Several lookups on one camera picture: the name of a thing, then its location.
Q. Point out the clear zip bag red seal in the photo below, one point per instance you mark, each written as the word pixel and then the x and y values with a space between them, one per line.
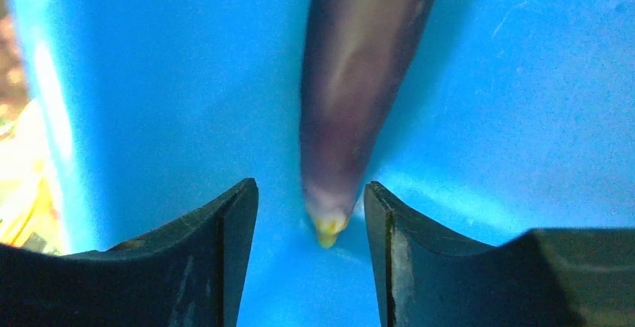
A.
pixel 30 194

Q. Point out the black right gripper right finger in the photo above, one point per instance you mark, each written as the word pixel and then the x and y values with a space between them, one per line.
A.
pixel 426 274

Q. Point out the purple fake eggplant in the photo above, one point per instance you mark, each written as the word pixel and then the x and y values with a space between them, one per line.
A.
pixel 356 55

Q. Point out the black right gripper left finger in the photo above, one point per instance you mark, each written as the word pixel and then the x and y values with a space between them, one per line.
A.
pixel 189 272

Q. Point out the blue plastic bin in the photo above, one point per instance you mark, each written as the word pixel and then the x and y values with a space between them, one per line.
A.
pixel 514 115

